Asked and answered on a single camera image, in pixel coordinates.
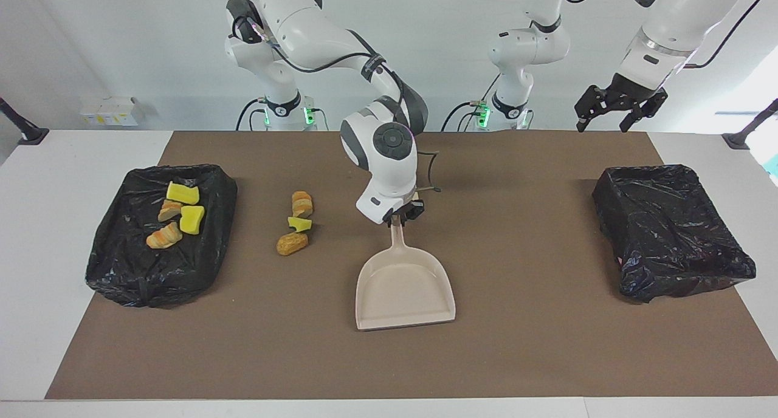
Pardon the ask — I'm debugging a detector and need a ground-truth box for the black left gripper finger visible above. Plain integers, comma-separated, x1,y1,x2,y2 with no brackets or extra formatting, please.
574,85,608,133
620,93,668,133

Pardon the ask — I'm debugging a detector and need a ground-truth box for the beige plastic dustpan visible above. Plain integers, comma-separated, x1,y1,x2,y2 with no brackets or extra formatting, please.
355,221,456,332

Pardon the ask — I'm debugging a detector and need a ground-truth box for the brown bread nugget toy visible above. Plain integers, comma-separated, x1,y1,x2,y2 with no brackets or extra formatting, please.
276,231,309,256

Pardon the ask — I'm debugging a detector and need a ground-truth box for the yellow sponge piece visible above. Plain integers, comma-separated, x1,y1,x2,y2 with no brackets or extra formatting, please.
179,205,206,235
166,182,201,205

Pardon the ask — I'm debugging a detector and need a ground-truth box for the black bag-lined bin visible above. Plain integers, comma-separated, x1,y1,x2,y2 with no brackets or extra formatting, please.
85,164,239,309
592,164,757,304

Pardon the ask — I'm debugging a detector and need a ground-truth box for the brown table mat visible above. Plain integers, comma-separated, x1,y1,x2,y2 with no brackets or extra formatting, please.
44,131,778,400

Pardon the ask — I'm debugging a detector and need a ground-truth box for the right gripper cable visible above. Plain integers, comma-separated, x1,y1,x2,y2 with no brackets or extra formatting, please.
417,151,442,195

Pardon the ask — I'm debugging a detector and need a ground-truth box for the black camera stand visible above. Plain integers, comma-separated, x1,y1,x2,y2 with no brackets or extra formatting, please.
722,98,778,150
0,97,49,145

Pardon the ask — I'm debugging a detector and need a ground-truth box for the black base power cable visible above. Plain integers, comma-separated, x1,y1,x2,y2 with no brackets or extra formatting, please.
441,101,487,132
236,99,268,131

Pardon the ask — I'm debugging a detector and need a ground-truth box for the white wall outlet box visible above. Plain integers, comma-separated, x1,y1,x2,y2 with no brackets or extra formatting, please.
80,96,139,127

